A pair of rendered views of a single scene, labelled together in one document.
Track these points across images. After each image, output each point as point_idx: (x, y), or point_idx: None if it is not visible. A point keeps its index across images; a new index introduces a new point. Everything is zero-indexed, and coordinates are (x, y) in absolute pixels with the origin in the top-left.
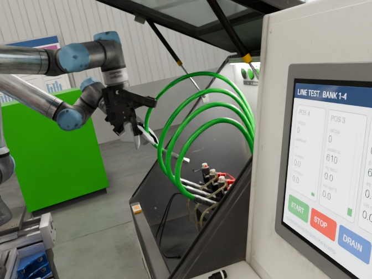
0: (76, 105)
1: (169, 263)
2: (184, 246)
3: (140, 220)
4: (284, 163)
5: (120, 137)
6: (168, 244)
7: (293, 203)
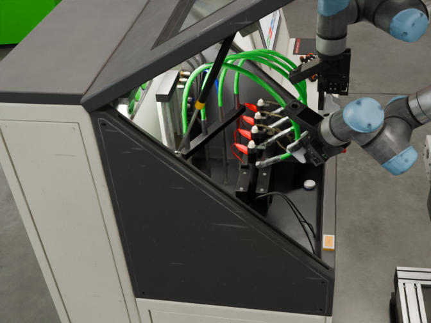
0: (391, 116)
1: (313, 216)
2: (287, 232)
3: (329, 220)
4: (261, 31)
5: (338, 99)
6: (303, 243)
7: (267, 43)
